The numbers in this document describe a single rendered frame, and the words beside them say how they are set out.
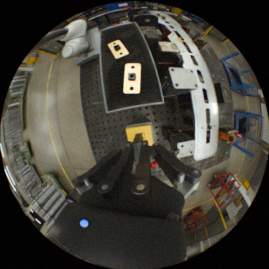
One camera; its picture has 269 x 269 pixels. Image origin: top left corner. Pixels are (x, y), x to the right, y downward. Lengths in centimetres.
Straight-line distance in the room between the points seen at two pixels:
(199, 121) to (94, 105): 73
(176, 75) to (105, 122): 61
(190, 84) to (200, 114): 18
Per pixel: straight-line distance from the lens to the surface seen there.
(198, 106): 45
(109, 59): 28
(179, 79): 31
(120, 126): 71
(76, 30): 74
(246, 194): 411
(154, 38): 43
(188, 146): 38
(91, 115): 80
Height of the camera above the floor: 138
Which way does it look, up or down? 74 degrees down
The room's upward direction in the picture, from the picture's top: 159 degrees counter-clockwise
